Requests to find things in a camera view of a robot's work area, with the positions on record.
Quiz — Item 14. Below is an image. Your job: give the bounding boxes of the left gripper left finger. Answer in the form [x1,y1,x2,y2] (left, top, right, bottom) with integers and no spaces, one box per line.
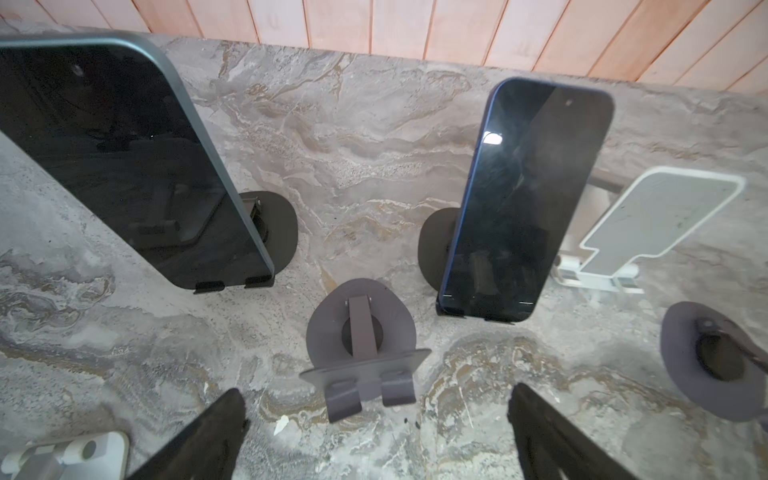
[130,388,250,479]

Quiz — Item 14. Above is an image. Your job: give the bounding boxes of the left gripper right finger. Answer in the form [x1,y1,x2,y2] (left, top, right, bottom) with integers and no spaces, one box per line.
[507,383,634,479]

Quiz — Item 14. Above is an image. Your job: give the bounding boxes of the grey round stand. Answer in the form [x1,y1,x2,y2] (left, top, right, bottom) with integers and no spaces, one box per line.
[299,278,431,423]

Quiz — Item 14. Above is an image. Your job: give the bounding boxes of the white phone stand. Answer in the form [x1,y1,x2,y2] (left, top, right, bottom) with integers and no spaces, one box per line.
[551,166,746,294]
[1,431,130,479]

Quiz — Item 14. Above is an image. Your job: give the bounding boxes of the blue phone reflective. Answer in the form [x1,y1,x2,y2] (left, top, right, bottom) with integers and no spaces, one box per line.
[436,78,615,323]

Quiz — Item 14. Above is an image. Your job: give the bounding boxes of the black phone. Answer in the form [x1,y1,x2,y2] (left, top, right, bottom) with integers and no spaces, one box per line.
[1,33,275,293]

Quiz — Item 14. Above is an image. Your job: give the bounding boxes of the purple round phone stand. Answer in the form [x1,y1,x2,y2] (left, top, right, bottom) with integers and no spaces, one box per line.
[660,301,767,429]

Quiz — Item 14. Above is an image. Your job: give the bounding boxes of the dark stand behind blue phone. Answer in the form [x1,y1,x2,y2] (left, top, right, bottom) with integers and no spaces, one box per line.
[417,208,460,291]

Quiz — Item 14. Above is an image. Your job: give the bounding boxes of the dark stand behind back-left phone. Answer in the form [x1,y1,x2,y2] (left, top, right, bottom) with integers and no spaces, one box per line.
[193,191,298,294]

